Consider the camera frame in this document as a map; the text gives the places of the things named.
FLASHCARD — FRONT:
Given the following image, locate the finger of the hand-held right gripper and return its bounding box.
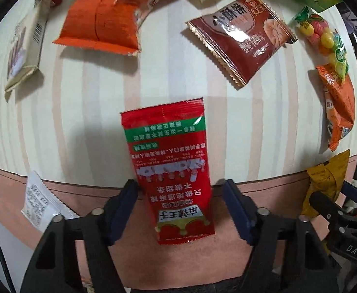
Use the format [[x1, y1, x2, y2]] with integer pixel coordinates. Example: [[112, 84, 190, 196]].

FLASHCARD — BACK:
[[310, 191, 350, 222], [343, 181, 357, 212]]

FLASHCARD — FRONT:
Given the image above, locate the small orange snack packet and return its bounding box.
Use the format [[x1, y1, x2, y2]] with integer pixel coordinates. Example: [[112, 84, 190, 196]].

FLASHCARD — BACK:
[[316, 64, 357, 152]]

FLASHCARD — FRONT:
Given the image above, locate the beige snack packet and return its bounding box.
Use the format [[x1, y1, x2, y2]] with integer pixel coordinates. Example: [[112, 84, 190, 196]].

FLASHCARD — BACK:
[[4, 0, 52, 102]]

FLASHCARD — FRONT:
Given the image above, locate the mustard yellow snack packet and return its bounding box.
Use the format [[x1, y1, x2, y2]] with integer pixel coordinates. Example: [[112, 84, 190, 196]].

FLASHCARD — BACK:
[[301, 149, 350, 217]]

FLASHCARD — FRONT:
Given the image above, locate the dark red biscuit packet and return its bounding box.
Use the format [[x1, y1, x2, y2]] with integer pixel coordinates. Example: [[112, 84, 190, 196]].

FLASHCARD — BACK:
[[186, 0, 298, 90]]

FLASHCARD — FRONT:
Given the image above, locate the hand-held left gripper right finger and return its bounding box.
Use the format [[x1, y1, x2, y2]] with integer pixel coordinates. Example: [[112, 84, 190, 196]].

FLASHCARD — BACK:
[[222, 178, 341, 293]]

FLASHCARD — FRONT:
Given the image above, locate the large orange snack bag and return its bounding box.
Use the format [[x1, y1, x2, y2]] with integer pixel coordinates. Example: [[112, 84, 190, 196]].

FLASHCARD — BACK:
[[53, 0, 191, 57]]

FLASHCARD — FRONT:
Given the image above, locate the colourful candy bag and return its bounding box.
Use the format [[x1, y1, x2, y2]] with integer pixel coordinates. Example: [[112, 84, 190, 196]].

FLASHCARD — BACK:
[[294, 5, 350, 81]]

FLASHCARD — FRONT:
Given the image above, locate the white sachet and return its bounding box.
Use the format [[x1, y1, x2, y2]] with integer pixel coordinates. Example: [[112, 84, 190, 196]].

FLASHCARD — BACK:
[[21, 171, 81, 231]]

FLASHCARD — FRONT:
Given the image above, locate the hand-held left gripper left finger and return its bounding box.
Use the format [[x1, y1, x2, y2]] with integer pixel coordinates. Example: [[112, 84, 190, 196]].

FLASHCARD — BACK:
[[20, 179, 139, 293]]

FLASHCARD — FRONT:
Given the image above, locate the red snack packet green band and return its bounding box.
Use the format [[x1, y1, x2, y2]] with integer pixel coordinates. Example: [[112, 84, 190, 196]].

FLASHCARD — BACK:
[[120, 98, 216, 245]]

